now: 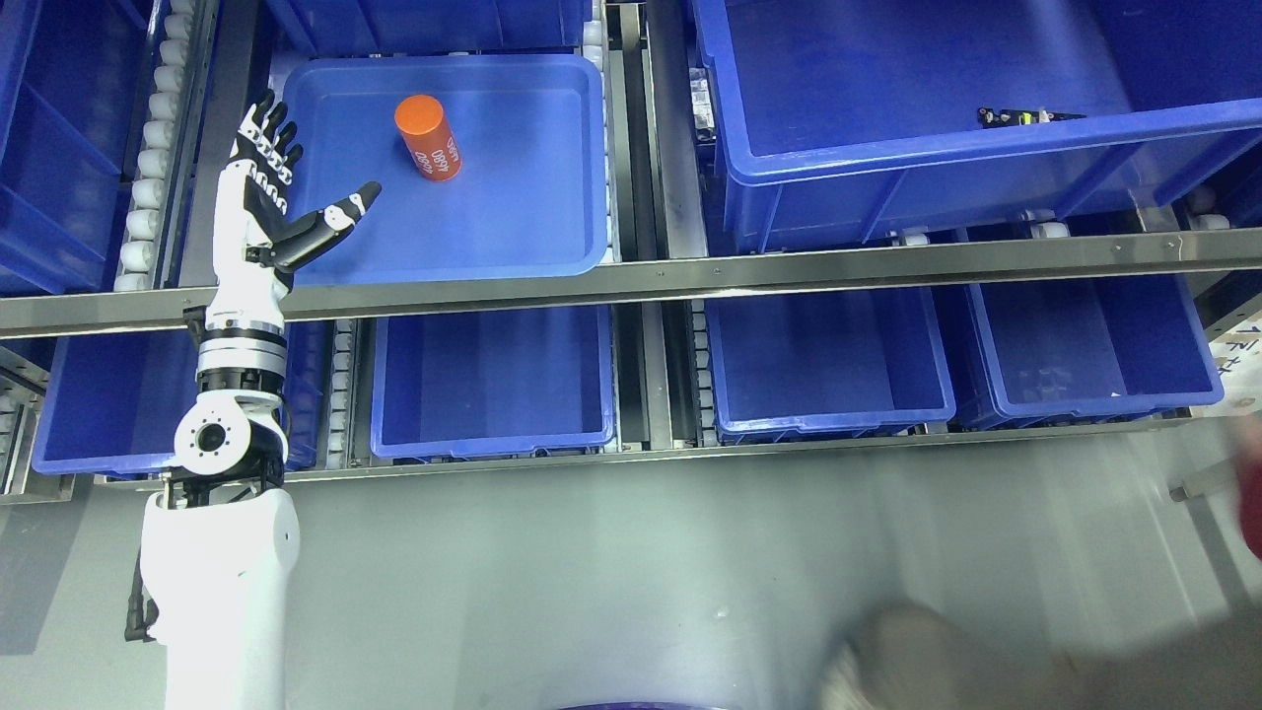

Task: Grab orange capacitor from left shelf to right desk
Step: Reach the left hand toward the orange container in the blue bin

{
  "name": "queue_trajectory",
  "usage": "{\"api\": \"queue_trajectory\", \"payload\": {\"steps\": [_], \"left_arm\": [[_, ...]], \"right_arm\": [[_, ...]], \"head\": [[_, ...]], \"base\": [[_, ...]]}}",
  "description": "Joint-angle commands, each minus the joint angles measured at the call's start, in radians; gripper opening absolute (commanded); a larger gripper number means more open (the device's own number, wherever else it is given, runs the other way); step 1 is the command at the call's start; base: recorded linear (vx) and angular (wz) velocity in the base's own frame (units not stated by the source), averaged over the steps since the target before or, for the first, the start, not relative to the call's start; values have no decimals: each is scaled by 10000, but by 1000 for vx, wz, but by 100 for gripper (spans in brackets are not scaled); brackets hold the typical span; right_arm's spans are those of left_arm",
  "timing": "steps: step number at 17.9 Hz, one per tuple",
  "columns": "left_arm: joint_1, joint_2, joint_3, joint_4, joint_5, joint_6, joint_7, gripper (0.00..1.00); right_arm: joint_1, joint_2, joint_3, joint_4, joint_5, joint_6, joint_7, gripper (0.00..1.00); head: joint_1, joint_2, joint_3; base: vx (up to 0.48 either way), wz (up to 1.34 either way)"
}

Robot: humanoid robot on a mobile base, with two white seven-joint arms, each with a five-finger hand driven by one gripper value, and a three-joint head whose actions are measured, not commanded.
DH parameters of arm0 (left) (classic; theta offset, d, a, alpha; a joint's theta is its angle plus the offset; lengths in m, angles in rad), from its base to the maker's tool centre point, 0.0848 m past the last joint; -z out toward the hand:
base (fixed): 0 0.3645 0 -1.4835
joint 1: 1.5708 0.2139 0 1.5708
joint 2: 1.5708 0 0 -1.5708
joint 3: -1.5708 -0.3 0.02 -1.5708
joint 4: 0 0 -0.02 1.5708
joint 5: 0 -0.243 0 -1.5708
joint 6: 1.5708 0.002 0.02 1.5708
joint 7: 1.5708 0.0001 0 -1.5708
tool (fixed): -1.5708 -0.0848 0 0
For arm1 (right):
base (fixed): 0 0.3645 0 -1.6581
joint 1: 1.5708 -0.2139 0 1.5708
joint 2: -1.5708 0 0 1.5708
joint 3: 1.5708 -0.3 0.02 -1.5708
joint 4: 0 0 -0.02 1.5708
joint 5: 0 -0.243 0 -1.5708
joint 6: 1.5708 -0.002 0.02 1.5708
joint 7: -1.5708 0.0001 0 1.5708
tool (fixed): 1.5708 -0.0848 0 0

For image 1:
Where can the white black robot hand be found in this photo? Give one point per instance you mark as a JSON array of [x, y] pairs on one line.
[[256, 248]]

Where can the orange cylindrical capacitor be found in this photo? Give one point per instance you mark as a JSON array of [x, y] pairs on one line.
[[422, 122]]

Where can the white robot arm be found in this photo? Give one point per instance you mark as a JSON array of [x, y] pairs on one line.
[[220, 539]]

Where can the white roller track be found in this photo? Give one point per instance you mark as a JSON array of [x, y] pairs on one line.
[[143, 252]]

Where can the blue bin lower left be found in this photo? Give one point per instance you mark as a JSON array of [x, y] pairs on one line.
[[114, 400]]

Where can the blue bin top centre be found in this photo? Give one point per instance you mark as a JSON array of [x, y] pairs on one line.
[[331, 28]]

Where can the blue bin upper left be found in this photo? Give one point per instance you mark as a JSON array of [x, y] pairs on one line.
[[69, 87]]

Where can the shallow blue tray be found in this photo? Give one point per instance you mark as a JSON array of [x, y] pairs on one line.
[[530, 201]]

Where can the blue bin lower middle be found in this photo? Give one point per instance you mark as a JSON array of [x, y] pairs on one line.
[[481, 385]]

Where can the large blue bin upper right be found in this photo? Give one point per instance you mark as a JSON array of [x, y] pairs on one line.
[[841, 123]]

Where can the blue bin lower centre right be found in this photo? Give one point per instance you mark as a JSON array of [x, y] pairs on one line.
[[827, 365]]

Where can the small black component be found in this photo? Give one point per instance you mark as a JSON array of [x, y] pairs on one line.
[[990, 118]]

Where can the blue bin lower far right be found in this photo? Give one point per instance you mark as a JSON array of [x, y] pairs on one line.
[[1041, 352]]

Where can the steel shelf rail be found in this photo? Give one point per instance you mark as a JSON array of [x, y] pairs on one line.
[[806, 272]]

